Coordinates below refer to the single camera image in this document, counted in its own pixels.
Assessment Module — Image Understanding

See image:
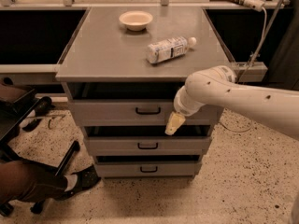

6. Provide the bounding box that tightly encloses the grey top drawer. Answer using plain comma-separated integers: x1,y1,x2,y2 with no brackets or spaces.
67,98,224,127

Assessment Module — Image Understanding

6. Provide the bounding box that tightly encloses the grey metal rail frame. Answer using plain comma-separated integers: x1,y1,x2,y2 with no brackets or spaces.
0,0,293,86

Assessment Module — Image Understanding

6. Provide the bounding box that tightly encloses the grey middle drawer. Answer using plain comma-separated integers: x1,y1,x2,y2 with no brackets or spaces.
84,136,211,156

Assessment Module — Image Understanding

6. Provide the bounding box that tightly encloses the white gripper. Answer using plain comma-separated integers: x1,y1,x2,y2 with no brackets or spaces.
165,86,205,135

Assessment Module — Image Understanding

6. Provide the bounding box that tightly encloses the person's leg in brown trousers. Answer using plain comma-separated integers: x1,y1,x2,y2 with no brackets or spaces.
0,161,67,204

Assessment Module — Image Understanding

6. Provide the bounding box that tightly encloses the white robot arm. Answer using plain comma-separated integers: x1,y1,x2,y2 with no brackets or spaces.
165,65,299,140

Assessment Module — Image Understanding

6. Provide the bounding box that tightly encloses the grey bottom drawer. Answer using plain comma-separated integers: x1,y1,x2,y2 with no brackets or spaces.
95,162,201,178

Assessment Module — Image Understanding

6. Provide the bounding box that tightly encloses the grey drawer cabinet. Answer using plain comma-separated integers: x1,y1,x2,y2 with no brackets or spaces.
56,6,229,177

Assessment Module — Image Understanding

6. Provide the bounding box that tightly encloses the grey drawer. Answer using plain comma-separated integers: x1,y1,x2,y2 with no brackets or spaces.
67,98,224,127
84,136,211,156
95,162,201,178

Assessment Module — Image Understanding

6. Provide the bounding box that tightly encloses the black office chair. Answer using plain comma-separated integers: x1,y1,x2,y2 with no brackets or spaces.
0,83,81,217

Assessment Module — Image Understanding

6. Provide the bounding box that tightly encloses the white ceramic bowl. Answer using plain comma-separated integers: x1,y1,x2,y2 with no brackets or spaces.
119,11,153,32

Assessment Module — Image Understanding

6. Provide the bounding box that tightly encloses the black shoe in background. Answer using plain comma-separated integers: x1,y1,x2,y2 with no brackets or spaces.
20,96,52,132

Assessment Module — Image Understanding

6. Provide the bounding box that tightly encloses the white cable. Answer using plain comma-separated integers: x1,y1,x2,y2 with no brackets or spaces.
219,7,269,133

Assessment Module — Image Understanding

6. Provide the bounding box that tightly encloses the white plastic bottle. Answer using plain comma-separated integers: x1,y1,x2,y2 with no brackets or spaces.
147,36,197,64

